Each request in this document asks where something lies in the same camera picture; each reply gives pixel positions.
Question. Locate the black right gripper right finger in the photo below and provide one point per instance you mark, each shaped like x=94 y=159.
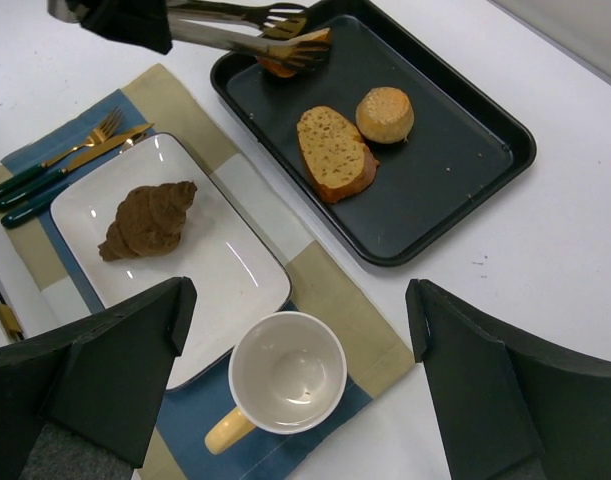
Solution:
x=509 y=404

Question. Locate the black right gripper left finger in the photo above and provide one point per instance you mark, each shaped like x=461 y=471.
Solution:
x=81 y=401

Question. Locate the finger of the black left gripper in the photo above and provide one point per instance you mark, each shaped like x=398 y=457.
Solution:
x=142 y=23

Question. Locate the metal kitchen tongs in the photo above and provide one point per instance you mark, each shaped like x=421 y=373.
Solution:
x=254 y=31

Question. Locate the brown croissant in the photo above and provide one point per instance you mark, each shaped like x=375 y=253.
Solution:
x=148 y=222

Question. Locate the small bread slice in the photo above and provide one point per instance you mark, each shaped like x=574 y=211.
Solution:
x=312 y=52

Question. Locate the seeded bread slice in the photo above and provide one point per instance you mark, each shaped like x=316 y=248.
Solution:
x=338 y=161

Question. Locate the blue beige placemat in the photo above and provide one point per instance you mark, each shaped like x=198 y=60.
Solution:
x=377 y=356

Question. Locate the white rectangular plate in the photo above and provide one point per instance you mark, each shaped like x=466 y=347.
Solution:
x=237 y=279

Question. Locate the yellow white mug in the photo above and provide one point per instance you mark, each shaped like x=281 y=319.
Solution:
x=286 y=376

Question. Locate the round yellow bun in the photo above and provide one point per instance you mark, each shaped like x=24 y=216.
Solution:
x=385 y=115

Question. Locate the black baking tray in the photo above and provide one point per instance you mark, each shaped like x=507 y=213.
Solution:
x=462 y=149

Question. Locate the gold fork green handle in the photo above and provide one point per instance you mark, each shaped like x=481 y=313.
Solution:
x=98 y=135

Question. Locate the gold knife green handle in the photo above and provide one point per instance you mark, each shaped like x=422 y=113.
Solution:
x=39 y=177

